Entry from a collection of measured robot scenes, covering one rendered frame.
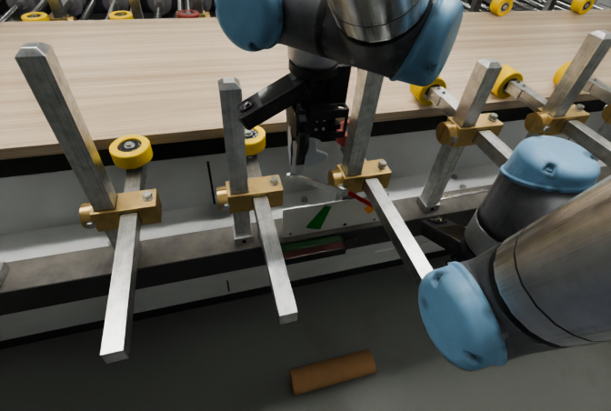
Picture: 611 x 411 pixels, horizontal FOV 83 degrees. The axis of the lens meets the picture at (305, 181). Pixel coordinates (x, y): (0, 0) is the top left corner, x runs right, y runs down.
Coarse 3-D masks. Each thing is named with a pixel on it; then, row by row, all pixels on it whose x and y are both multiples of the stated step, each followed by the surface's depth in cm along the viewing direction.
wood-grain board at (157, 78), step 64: (0, 64) 96; (64, 64) 99; (128, 64) 101; (192, 64) 104; (256, 64) 107; (448, 64) 116; (512, 64) 120; (0, 128) 75; (128, 128) 78; (192, 128) 80
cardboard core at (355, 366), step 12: (336, 360) 124; (348, 360) 123; (360, 360) 124; (372, 360) 124; (300, 372) 120; (312, 372) 120; (324, 372) 120; (336, 372) 121; (348, 372) 121; (360, 372) 122; (372, 372) 124; (300, 384) 117; (312, 384) 118; (324, 384) 119
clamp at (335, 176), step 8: (376, 160) 81; (336, 168) 79; (368, 168) 78; (376, 168) 78; (328, 176) 79; (336, 176) 76; (344, 176) 76; (352, 176) 76; (360, 176) 76; (368, 176) 77; (376, 176) 78; (384, 176) 78; (336, 184) 76; (352, 184) 77; (360, 184) 78; (384, 184) 80
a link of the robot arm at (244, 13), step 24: (216, 0) 32; (240, 0) 31; (264, 0) 30; (288, 0) 31; (312, 0) 30; (240, 24) 32; (264, 24) 31; (288, 24) 32; (312, 24) 31; (264, 48) 34; (312, 48) 33
